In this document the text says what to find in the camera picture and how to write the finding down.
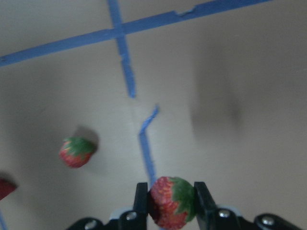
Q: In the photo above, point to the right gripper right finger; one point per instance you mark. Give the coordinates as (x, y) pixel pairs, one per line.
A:
(211, 216)

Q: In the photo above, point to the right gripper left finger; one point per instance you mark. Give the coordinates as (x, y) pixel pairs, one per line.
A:
(134, 219)

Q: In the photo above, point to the red strawberry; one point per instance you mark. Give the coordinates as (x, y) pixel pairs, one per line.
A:
(172, 202)
(76, 151)
(6, 187)

